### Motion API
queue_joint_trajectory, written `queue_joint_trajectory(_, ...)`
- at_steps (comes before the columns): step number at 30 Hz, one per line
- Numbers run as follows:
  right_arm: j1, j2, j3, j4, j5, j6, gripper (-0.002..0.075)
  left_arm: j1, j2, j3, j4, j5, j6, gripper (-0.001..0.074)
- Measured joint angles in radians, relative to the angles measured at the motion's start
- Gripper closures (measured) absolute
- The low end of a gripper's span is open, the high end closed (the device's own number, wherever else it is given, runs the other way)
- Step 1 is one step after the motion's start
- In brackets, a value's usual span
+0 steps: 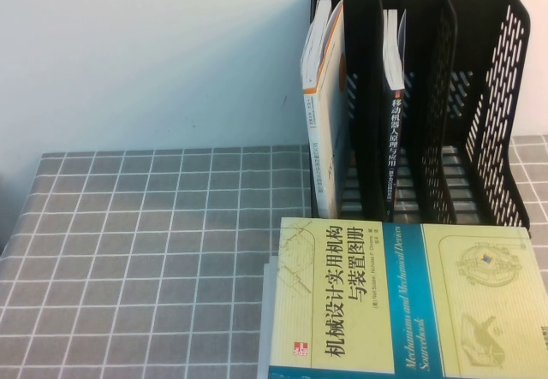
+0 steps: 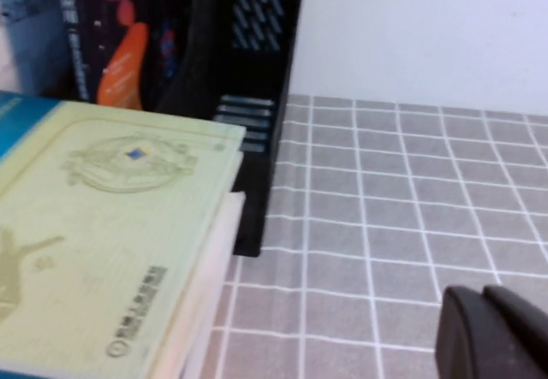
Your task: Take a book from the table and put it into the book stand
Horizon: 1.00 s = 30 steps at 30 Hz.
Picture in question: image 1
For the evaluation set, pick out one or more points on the black robotics book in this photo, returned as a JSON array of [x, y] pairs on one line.
[[396, 139]]

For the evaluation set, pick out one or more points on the white orange book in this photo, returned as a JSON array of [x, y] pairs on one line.
[[331, 118]]

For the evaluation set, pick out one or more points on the pale grey book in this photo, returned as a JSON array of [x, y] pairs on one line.
[[267, 323]]

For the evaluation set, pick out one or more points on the yellow green mechanisms book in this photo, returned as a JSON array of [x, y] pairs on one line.
[[406, 302]]

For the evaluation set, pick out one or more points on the black perforated book stand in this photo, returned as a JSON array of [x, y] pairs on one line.
[[492, 109]]

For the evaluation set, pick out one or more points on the grey checkered tablecloth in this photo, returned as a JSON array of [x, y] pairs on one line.
[[128, 246]]

